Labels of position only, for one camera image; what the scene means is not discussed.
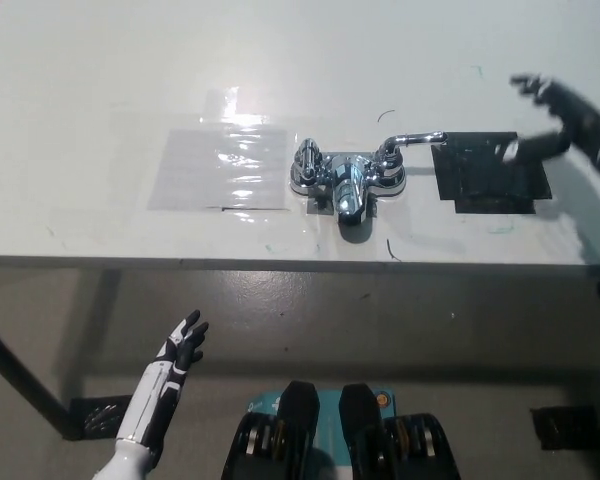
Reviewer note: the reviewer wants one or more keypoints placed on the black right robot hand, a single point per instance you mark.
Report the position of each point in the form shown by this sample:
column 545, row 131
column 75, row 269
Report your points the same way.
column 580, row 115

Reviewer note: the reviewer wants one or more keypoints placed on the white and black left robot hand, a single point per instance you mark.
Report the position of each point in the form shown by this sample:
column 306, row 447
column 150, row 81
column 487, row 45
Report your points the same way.
column 157, row 390

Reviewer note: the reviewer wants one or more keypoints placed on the chrome faucet body with spout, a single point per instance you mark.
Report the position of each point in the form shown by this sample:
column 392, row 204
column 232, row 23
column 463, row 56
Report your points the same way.
column 349, row 192

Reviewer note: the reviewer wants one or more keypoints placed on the black table foot plate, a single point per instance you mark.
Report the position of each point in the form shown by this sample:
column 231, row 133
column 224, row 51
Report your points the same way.
column 97, row 417
column 562, row 427

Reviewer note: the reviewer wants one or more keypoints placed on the black tape patch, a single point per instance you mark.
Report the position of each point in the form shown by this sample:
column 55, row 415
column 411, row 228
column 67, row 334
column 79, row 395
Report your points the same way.
column 480, row 180

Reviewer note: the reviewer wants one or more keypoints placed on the black table leg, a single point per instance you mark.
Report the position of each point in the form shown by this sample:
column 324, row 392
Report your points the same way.
column 25, row 380

